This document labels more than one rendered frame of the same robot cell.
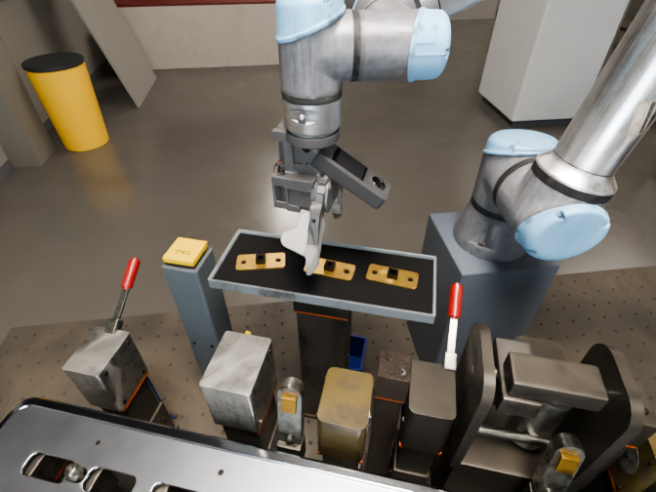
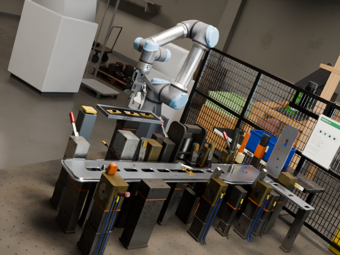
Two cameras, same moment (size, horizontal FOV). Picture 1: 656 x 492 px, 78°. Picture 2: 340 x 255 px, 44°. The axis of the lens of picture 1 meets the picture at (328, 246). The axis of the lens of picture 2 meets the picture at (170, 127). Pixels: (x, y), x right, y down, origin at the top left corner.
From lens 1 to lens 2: 1.94 m
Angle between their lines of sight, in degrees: 53
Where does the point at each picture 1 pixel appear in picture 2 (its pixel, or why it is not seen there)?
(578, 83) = (76, 71)
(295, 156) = (138, 76)
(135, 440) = (107, 162)
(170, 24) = not seen: outside the picture
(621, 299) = not seen: hidden behind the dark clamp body
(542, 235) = (178, 100)
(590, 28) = (80, 41)
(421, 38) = (168, 54)
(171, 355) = (28, 181)
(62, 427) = (84, 162)
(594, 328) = not seen: hidden behind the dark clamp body
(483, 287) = (155, 125)
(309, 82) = (152, 59)
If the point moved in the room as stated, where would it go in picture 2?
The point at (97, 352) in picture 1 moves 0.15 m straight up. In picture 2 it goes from (81, 140) to (90, 111)
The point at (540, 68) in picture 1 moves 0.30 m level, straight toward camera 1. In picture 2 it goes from (57, 59) to (60, 66)
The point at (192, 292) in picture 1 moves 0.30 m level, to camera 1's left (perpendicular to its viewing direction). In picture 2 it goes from (90, 125) to (39, 125)
